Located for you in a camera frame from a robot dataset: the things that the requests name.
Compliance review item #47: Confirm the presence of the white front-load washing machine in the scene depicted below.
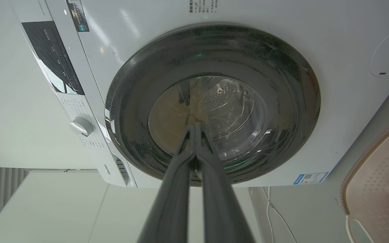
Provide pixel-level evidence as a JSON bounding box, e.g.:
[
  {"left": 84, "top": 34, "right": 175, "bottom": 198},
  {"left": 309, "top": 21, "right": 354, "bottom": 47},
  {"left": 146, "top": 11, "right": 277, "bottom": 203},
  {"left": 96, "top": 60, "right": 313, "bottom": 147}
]
[{"left": 8, "top": 0, "right": 389, "bottom": 189}]

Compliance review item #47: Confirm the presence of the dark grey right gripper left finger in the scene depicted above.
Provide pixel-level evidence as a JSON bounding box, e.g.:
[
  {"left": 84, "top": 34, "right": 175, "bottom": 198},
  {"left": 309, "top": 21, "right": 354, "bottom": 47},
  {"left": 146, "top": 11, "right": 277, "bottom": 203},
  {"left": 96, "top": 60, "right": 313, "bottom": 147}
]
[{"left": 137, "top": 124, "right": 197, "bottom": 243}]

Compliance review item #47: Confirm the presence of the white power cable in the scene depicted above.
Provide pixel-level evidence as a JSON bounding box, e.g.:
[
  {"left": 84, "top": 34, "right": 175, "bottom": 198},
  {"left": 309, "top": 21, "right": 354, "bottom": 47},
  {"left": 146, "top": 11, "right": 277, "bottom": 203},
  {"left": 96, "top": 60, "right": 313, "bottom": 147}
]
[{"left": 261, "top": 187, "right": 297, "bottom": 243}]

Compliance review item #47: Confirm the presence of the round dark washing machine door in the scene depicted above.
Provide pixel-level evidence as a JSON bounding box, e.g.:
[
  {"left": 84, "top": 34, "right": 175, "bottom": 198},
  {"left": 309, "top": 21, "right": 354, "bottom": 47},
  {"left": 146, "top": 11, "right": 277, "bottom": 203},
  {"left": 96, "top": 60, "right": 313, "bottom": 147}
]
[{"left": 105, "top": 24, "right": 321, "bottom": 185}]

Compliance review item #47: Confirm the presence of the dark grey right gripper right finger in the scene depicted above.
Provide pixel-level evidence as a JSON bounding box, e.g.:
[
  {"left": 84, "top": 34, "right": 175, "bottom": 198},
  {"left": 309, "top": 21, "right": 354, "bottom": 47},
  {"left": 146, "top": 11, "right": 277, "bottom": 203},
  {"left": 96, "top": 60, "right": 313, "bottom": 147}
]
[{"left": 194, "top": 123, "right": 256, "bottom": 243}]

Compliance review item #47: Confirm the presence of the silver washing machine dial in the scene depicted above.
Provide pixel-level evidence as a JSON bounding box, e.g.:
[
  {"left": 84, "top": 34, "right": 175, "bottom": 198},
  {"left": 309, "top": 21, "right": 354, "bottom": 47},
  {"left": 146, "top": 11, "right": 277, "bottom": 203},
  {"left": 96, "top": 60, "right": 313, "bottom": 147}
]
[{"left": 70, "top": 117, "right": 94, "bottom": 137}]

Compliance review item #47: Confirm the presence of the pink perforated laundry basket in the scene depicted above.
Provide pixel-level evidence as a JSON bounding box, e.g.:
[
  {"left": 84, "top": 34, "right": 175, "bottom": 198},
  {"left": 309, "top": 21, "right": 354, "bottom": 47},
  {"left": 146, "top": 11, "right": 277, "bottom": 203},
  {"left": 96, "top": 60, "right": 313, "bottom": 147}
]
[{"left": 340, "top": 116, "right": 389, "bottom": 243}]

